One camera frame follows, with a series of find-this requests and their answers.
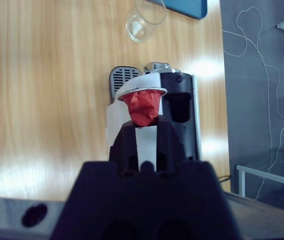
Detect white capsule coffee machine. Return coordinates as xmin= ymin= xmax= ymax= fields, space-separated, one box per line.
xmin=105 ymin=61 xmax=203 ymax=162

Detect clear drinking glass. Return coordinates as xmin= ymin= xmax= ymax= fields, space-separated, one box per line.
xmin=125 ymin=0 xmax=168 ymax=44

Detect white floor cable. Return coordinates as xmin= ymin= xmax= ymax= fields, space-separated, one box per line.
xmin=221 ymin=6 xmax=284 ymax=201

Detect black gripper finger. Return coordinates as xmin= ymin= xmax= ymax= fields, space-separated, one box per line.
xmin=108 ymin=121 xmax=142 ymax=176
xmin=155 ymin=119 xmax=185 ymax=174

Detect red coffee capsule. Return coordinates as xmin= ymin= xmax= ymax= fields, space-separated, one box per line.
xmin=115 ymin=86 xmax=168 ymax=128

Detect teal plastic tray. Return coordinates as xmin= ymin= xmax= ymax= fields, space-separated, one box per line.
xmin=154 ymin=0 xmax=208 ymax=20

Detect metal slotted drip tray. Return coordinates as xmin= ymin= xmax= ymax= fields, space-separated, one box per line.
xmin=109 ymin=65 xmax=143 ymax=100

